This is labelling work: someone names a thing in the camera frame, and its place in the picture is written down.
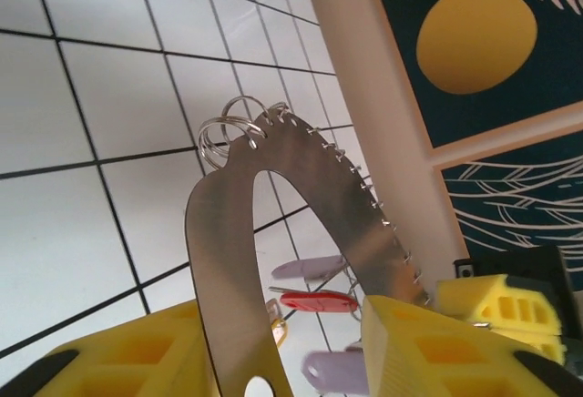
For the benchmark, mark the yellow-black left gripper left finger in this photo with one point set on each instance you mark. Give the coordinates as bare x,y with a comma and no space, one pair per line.
114,360

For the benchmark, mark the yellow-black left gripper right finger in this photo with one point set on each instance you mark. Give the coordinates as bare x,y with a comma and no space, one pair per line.
432,360

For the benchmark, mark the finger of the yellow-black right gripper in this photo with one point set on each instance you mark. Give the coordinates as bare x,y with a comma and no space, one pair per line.
469,299
546,347

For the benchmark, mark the key with purple tag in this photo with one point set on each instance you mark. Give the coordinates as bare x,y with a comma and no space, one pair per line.
337,367
309,267

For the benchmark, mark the key with red tag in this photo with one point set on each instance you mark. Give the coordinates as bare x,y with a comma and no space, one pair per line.
314,302

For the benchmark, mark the key with yellow tag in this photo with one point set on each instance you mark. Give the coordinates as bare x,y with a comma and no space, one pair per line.
279,324

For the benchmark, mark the oval steel plate with split rings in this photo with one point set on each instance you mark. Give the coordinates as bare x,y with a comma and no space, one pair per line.
223,233

